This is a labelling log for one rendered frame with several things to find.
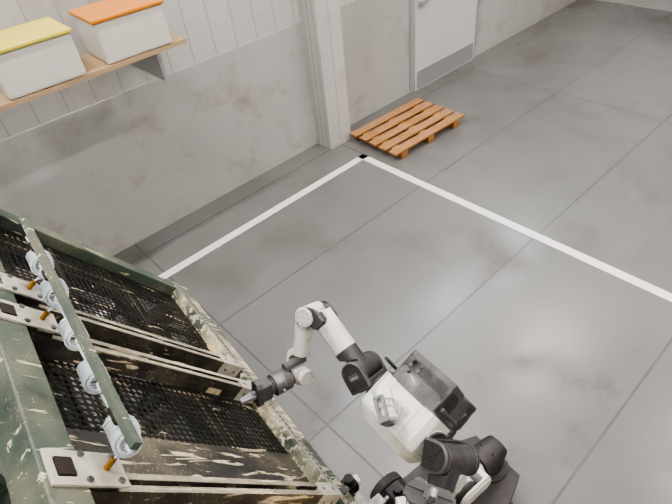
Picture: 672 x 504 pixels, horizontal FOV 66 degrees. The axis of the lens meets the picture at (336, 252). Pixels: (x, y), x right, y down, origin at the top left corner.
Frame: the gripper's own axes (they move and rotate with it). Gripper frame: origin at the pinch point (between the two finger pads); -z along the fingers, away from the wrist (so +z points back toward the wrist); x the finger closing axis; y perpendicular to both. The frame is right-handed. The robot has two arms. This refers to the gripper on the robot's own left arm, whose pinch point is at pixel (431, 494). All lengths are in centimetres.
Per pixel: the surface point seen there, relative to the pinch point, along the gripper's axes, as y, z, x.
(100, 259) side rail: 66, 78, 169
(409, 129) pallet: 397, 260, 76
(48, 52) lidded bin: 170, 54, 261
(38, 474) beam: -27, -25, 79
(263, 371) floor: 78, 204, 103
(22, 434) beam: -21, -21, 89
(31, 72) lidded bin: 157, 60, 266
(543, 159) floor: 379, 241, -62
